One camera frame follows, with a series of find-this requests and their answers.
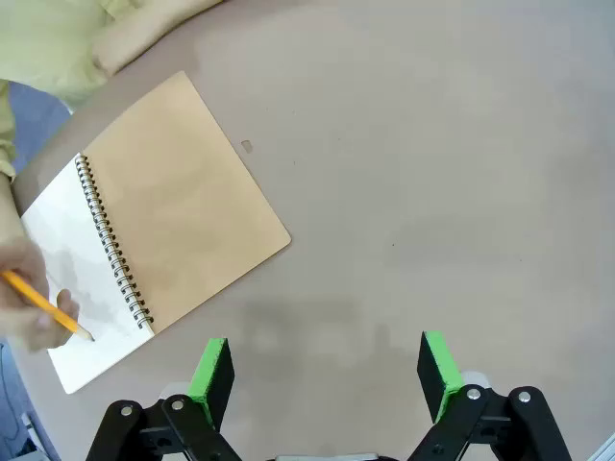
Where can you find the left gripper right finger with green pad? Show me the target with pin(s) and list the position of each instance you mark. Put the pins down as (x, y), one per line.
(439, 374)

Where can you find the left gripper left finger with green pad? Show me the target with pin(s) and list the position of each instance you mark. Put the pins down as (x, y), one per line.
(211, 379)

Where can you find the yellow pencil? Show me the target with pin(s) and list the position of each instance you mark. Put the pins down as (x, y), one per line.
(48, 307)

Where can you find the brown cover spiral notebook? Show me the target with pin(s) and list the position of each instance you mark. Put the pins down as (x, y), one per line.
(182, 201)

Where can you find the person's left forearm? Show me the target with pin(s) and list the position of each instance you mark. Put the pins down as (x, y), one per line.
(144, 29)

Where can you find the person's right hand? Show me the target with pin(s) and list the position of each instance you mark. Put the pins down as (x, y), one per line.
(24, 329)

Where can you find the small tape patch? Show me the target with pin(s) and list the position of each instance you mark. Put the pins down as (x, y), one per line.
(246, 146)

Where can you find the person in yellow shirt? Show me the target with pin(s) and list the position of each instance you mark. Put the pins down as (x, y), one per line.
(43, 43)

